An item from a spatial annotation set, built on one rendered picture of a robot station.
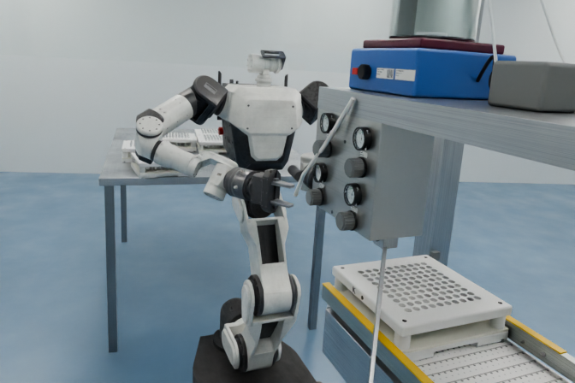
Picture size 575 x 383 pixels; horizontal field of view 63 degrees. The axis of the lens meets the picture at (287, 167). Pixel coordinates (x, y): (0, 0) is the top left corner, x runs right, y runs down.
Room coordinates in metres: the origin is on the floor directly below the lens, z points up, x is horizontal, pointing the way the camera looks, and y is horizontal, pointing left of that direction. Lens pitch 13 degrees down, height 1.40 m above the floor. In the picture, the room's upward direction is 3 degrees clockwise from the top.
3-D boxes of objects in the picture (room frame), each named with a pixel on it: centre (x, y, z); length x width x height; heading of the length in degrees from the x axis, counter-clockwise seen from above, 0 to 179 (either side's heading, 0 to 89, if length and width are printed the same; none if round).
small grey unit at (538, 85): (0.63, -0.31, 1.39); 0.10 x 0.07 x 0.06; 23
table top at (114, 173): (2.86, 0.51, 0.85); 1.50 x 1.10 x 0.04; 17
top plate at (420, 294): (0.86, -0.27, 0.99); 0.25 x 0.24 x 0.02; 113
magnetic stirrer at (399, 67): (0.85, -0.23, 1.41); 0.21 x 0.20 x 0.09; 113
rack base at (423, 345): (0.86, -0.27, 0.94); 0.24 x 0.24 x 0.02; 23
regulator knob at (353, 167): (0.74, -0.11, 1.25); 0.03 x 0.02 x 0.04; 23
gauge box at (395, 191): (0.83, -0.14, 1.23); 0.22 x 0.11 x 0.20; 23
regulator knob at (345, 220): (0.76, -0.10, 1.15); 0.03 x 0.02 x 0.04; 23
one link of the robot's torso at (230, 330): (1.72, 0.10, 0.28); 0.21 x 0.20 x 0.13; 23
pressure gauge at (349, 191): (0.76, -0.11, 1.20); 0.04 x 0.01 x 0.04; 23
